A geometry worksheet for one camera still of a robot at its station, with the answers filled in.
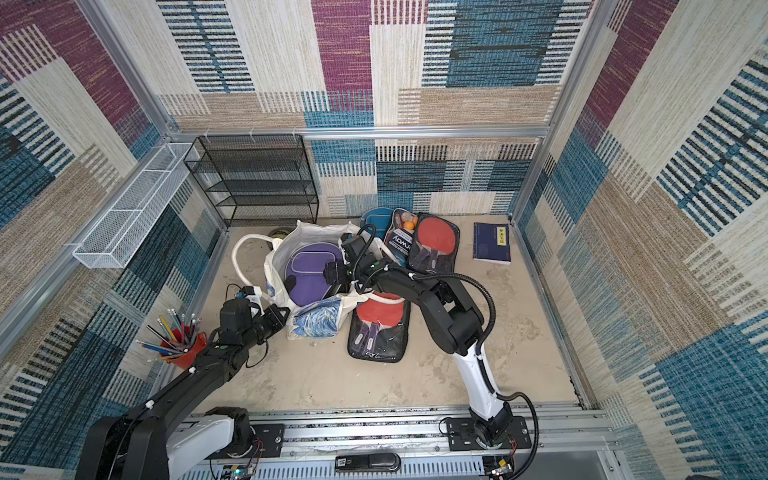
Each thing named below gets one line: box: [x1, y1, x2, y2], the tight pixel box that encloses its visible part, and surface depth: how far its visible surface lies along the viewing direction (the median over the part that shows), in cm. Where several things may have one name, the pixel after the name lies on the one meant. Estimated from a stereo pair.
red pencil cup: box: [135, 308, 208, 370], surface depth 81 cm
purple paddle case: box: [285, 243, 344, 307], surface depth 98 cm
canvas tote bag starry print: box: [233, 221, 386, 340], surface depth 88 cm
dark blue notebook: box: [473, 222, 511, 265], surface depth 114 cm
